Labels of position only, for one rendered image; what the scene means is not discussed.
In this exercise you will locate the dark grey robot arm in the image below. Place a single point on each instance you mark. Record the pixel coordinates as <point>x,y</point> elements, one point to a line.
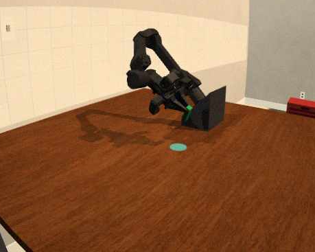
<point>140,78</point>

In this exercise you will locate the cyan circle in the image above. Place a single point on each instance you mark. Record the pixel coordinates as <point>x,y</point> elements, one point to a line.
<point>178,147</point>

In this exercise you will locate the green rectangular post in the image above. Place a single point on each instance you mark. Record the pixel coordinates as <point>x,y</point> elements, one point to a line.
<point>186,115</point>

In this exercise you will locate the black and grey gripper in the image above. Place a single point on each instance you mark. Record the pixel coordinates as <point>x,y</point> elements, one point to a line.
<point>173,99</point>

